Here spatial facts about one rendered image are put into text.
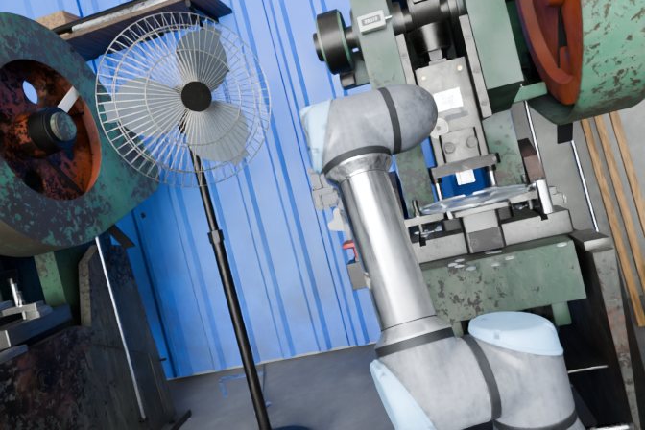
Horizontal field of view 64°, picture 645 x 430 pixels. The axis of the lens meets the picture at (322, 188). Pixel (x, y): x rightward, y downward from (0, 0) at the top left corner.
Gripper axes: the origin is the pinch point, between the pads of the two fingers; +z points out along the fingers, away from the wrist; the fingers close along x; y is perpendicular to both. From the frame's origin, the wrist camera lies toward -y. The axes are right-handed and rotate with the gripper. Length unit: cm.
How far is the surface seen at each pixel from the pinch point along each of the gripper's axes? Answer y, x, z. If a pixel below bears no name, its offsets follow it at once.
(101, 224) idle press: 97, -37, -20
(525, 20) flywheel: -66, -52, -51
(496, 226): -36.7, -5.1, 6.8
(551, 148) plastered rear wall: -84, -138, -3
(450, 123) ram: -32.3, -14.4, -22.5
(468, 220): -30.2, -5.1, 3.7
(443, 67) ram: -34, -14, -38
